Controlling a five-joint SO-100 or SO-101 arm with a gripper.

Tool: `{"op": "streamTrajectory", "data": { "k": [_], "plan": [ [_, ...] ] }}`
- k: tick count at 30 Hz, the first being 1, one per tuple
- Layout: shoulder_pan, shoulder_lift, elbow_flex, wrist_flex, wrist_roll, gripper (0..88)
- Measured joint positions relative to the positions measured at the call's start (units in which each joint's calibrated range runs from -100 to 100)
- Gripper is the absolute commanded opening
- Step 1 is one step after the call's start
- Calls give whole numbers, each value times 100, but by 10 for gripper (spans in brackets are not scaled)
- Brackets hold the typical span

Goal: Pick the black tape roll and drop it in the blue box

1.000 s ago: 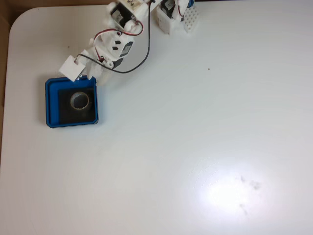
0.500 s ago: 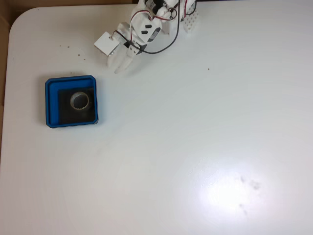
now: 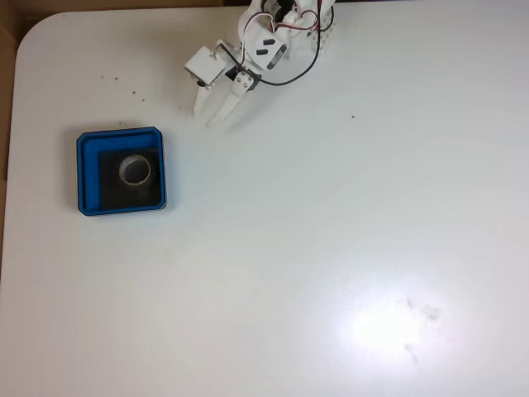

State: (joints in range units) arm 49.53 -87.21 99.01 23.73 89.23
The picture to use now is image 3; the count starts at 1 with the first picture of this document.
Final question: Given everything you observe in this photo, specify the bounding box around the red servo wire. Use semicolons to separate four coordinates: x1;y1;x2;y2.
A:
242;9;322;43

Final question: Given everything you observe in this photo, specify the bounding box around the black tape roll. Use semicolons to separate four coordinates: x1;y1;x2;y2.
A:
109;146;163;194

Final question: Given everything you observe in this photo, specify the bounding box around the blue square box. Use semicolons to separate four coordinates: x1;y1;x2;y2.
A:
75;126;169;218

